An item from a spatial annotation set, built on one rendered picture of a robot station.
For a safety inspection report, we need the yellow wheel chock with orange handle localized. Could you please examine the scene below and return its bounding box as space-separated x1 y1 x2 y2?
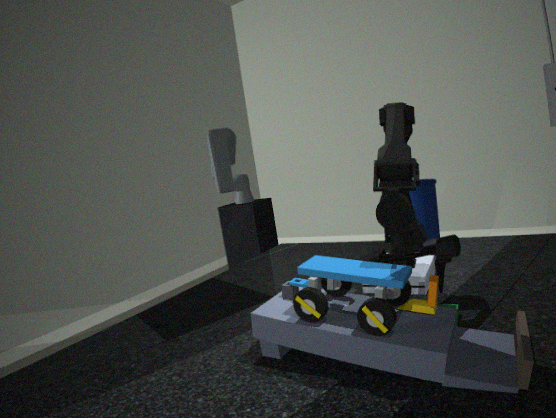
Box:
398 275 439 315

